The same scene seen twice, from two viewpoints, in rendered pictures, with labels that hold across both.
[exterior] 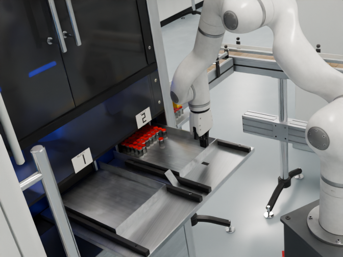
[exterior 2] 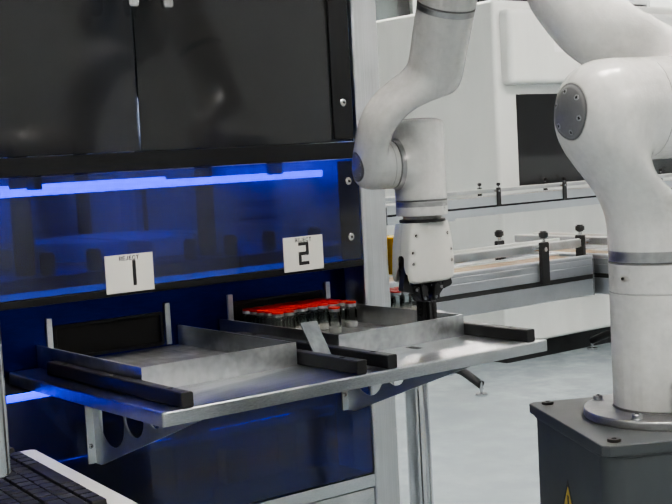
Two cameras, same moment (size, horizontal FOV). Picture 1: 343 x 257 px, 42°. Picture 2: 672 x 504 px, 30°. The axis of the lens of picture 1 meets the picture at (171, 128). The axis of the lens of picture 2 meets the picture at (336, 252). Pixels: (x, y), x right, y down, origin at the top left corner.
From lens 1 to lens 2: 0.90 m
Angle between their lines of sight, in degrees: 26
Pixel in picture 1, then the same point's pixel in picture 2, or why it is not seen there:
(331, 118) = (597, 63)
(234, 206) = not seen: outside the picture
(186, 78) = (381, 113)
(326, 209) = (617, 342)
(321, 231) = (608, 410)
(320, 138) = (571, 105)
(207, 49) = (430, 47)
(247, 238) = not seen: outside the picture
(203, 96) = (427, 180)
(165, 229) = (251, 391)
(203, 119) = (424, 240)
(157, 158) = not seen: hidden behind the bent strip
